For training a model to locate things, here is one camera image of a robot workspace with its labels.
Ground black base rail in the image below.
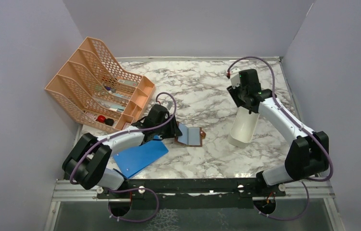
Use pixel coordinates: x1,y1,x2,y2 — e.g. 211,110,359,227
97,178,285,210

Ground red round item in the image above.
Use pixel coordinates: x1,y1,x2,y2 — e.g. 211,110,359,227
96,115,106,123

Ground black round item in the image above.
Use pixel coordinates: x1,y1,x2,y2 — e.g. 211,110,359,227
104,118,115,127

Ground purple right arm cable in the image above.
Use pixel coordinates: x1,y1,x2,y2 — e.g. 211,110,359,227
226,56,334,221

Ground peach plastic file organizer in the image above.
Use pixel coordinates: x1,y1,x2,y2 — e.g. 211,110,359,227
45,37,155,133

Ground cream oval plastic tray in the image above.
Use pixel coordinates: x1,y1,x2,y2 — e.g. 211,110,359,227
227,107,259,148

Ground blue plastic board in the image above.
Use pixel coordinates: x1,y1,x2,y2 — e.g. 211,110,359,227
113,136,168,178

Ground brown leather card holder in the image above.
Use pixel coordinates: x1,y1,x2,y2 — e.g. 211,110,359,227
174,122,206,147

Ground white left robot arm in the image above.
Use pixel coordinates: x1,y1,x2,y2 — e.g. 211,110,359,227
62,104,180,198

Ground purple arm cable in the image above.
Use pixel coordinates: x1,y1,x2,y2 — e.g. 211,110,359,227
226,56,334,221
69,92,177,224

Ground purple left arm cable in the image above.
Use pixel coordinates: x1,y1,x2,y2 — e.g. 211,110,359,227
69,92,177,224

